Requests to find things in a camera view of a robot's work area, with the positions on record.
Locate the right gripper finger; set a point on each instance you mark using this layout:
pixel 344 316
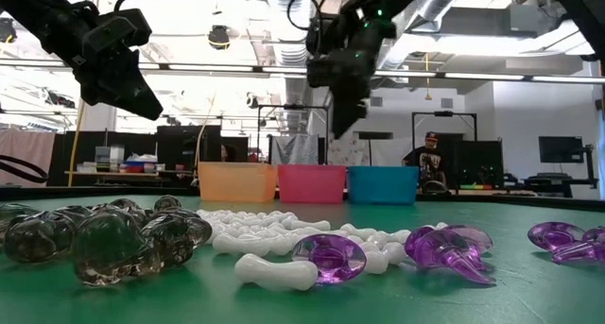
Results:
pixel 347 118

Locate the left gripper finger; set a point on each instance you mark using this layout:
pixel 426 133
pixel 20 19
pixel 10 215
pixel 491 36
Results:
pixel 137 97
pixel 106 97

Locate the pink plastic bin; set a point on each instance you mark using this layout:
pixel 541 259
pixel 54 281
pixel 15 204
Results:
pixel 312 184

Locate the blue plastic bin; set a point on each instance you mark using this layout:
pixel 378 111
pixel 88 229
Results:
pixel 383 186

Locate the orange plastic bin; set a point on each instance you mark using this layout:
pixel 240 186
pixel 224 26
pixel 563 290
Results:
pixel 236 182

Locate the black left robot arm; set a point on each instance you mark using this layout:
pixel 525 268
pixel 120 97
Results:
pixel 38 12

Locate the black screen on stand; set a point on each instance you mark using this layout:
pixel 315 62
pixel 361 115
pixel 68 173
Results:
pixel 375 135

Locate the clear plastic storage box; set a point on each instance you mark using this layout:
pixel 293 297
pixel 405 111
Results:
pixel 109 155

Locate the blue and red box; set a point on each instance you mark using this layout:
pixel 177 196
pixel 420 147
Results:
pixel 137 167

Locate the wooden shelf board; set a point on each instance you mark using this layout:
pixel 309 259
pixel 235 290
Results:
pixel 80 173

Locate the person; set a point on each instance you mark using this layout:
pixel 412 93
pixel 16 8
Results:
pixel 427 161
pixel 229 153

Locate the pink curtain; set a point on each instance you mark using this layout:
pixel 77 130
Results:
pixel 28 147

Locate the round black ceiling device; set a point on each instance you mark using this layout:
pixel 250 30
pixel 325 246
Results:
pixel 219 38

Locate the small white plastic bone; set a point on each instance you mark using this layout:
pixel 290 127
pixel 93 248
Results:
pixel 376 262
pixel 216 232
pixel 312 225
pixel 276 272
pixel 394 253
pixel 241 244

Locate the black computer monitor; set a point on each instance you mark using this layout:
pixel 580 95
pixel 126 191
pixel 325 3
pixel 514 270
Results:
pixel 560 149

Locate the black office desk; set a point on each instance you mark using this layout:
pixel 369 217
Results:
pixel 553 181

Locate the green table mat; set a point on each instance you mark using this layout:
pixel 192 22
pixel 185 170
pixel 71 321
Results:
pixel 520 295

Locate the black monitor stand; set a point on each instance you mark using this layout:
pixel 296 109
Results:
pixel 591 163

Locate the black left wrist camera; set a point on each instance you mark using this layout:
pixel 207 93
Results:
pixel 118 28

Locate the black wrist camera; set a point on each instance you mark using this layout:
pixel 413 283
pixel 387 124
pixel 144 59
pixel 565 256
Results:
pixel 326 36
pixel 118 28

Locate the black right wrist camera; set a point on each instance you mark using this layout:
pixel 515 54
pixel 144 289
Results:
pixel 326 36

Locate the black metal rig frame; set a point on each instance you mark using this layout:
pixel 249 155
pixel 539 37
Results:
pixel 293 107
pixel 444 113

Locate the grey cloth on frame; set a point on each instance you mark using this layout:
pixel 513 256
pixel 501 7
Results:
pixel 295 149

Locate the black partition wall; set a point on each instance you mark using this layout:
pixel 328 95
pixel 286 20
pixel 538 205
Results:
pixel 189 142

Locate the silver ceiling air duct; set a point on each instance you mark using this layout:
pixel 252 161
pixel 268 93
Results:
pixel 425 12
pixel 289 45

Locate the long ceiling light rail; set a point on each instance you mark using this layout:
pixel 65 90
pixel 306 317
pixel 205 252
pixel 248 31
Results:
pixel 236 69

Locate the black table frame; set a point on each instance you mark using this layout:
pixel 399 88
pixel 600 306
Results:
pixel 61 193

